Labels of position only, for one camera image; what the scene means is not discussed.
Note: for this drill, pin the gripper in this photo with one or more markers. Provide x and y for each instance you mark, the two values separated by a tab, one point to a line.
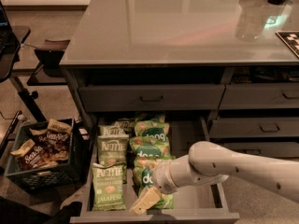
161	175

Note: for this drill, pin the green Kettle jalapeno bag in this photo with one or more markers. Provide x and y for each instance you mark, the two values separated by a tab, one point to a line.
107	187

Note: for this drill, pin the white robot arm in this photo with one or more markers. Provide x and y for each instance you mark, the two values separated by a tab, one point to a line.
207	163

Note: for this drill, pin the front green Dang chip bag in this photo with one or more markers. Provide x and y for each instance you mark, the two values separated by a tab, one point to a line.
142	176

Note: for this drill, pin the green dang chip bag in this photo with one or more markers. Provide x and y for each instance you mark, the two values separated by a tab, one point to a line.
142	176
150	128
149	147
154	116

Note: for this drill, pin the open grey middle drawer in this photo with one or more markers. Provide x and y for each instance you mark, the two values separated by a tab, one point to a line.
192	205

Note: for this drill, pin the green kettle chip bag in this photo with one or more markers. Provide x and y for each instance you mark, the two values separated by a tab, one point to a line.
112	149
127	125
111	130

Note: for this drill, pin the rear green Kettle chip bag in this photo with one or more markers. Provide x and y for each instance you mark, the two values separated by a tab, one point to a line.
127	125

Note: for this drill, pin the rear green Dang chip bag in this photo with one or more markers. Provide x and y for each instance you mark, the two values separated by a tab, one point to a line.
154	116

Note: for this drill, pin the grey top left drawer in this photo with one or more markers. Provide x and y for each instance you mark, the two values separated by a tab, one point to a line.
151	97

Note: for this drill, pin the rear brown sea salt bag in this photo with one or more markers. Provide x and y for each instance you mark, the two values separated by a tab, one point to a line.
58	140

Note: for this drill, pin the brown sea salt bag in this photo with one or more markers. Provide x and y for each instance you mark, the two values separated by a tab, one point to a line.
58	140
32	156

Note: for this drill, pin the grey middle right drawer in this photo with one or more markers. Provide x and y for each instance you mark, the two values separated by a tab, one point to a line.
254	127

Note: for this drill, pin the middle brown chip bag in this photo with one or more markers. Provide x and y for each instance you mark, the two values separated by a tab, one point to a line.
40	136

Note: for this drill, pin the front brown sea salt bag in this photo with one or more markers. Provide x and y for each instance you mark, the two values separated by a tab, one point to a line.
32	156

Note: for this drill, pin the grey top right drawer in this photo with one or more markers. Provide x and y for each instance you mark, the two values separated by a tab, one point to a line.
260	96

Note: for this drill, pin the grey bottom right drawer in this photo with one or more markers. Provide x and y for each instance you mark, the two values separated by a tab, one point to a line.
285	150

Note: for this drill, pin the grey cabinet with counter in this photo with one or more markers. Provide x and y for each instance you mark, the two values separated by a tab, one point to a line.
162	42

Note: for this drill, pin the dark plastic crate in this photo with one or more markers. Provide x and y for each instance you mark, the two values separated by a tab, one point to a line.
67	173

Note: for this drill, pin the dark wooden stool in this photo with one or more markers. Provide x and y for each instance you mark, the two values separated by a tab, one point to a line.
48	72

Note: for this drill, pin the black desk with stand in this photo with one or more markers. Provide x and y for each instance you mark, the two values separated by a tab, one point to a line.
12	37

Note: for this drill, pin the black white fiducial marker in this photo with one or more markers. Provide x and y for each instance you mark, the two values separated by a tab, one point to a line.
291	40

